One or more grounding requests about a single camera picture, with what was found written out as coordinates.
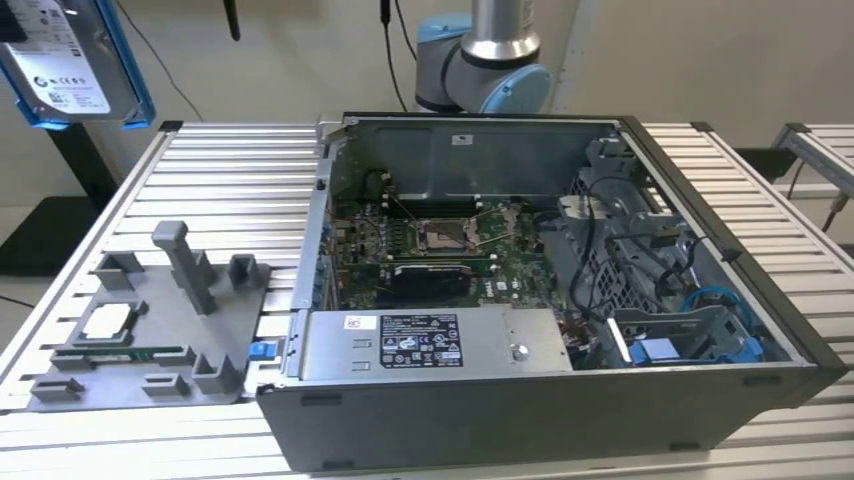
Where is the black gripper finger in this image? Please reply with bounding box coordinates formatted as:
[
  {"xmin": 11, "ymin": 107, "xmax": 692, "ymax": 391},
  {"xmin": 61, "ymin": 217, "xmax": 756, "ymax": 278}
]
[{"xmin": 0, "ymin": 7, "xmax": 26, "ymax": 44}]

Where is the hard disk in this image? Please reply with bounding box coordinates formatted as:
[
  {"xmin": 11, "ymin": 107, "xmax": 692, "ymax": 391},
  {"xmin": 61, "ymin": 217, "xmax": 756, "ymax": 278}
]
[{"xmin": 0, "ymin": 0, "xmax": 155, "ymax": 132}]

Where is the grey metal disk bay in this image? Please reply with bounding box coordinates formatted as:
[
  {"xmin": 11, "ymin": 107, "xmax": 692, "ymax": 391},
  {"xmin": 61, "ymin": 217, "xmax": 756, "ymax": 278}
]
[{"xmin": 538, "ymin": 137, "xmax": 768, "ymax": 371}]

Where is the blue plastic disk carrier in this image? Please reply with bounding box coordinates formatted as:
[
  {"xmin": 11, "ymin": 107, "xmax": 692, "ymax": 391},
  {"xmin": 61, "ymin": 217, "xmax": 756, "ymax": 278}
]
[{"xmin": 625, "ymin": 334, "xmax": 765, "ymax": 364}]

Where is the black monitor stand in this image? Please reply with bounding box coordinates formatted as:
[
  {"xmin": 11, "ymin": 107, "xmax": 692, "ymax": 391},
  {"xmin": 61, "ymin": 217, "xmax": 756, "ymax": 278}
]
[{"xmin": 0, "ymin": 122, "xmax": 119, "ymax": 277}]

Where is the silver CPU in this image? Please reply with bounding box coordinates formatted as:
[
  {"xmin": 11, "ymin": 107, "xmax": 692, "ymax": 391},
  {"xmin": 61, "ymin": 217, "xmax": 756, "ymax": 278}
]
[{"xmin": 82, "ymin": 303, "xmax": 145, "ymax": 341}]

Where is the grey parts rack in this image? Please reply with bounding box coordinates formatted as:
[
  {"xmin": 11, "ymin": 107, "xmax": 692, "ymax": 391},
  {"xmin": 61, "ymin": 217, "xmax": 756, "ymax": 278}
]
[{"xmin": 22, "ymin": 219, "xmax": 274, "ymax": 414}]

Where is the green RAM stick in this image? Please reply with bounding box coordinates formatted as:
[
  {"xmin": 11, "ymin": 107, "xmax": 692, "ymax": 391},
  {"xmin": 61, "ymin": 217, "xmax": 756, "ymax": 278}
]
[{"xmin": 55, "ymin": 344, "xmax": 185, "ymax": 362}]

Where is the CPU socket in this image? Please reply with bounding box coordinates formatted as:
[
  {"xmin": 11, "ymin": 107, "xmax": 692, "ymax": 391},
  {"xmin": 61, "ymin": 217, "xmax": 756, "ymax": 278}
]
[{"xmin": 416, "ymin": 217, "xmax": 482, "ymax": 254}]

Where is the black graphics card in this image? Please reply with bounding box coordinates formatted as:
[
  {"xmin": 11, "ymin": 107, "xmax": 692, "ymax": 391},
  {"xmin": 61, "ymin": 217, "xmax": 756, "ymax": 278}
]
[{"xmin": 377, "ymin": 263, "xmax": 473, "ymax": 307}]

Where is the metal socket cover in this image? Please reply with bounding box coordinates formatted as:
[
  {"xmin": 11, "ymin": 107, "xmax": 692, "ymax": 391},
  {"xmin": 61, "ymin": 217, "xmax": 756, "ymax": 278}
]
[{"xmin": 469, "ymin": 202, "xmax": 529, "ymax": 244}]

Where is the green motherboard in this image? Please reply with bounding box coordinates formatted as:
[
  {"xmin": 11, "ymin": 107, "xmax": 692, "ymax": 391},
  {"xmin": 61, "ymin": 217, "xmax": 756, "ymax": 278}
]
[{"xmin": 329, "ymin": 194, "xmax": 568, "ymax": 311}]

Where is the silver power supply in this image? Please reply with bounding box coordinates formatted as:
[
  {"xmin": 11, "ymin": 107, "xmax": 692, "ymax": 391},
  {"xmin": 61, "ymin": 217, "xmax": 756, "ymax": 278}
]
[{"xmin": 296, "ymin": 307, "xmax": 574, "ymax": 379}]

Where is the black open PC case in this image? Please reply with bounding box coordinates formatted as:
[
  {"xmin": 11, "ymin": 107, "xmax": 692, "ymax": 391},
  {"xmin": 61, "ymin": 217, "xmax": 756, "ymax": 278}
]
[{"xmin": 254, "ymin": 110, "xmax": 848, "ymax": 474}]

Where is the black box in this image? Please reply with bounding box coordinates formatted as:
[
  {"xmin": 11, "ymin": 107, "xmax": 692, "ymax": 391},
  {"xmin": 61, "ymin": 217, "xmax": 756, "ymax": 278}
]
[{"xmin": 732, "ymin": 147, "xmax": 796, "ymax": 182}]

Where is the metal slat side table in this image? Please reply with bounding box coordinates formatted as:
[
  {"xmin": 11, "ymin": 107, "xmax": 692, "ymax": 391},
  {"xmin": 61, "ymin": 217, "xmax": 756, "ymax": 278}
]
[{"xmin": 772, "ymin": 122, "xmax": 854, "ymax": 201}]

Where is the thin black cable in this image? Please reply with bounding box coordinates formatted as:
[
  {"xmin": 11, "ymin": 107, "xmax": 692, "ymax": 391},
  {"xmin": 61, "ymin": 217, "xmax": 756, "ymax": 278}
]
[{"xmin": 113, "ymin": 0, "xmax": 202, "ymax": 122}]

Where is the thick black camera cable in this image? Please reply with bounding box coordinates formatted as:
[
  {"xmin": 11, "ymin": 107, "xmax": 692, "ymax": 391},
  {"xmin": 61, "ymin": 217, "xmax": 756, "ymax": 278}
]
[{"xmin": 221, "ymin": 0, "xmax": 242, "ymax": 42}]

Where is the black hanging cable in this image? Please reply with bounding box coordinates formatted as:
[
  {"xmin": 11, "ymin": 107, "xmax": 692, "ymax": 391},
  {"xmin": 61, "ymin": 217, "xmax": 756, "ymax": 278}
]
[{"xmin": 377, "ymin": 0, "xmax": 409, "ymax": 112}]

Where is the thin wire locking lever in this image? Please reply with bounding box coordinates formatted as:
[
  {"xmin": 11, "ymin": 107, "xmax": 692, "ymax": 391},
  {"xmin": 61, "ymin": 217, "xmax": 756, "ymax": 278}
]
[{"xmin": 389, "ymin": 193, "xmax": 422, "ymax": 224}]

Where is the long black wire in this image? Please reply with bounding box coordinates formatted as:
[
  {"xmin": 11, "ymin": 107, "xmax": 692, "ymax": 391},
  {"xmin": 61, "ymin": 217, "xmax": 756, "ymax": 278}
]
[{"xmin": 565, "ymin": 175, "xmax": 668, "ymax": 321}]

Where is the short black wire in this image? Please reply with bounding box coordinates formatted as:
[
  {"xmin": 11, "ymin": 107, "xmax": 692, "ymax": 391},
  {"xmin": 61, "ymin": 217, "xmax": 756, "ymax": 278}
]
[{"xmin": 656, "ymin": 234, "xmax": 725, "ymax": 301}]

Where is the light blue wire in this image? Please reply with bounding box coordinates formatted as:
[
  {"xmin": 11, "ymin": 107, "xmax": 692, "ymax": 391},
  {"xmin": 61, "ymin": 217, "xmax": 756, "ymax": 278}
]
[{"xmin": 683, "ymin": 287, "xmax": 745, "ymax": 334}]

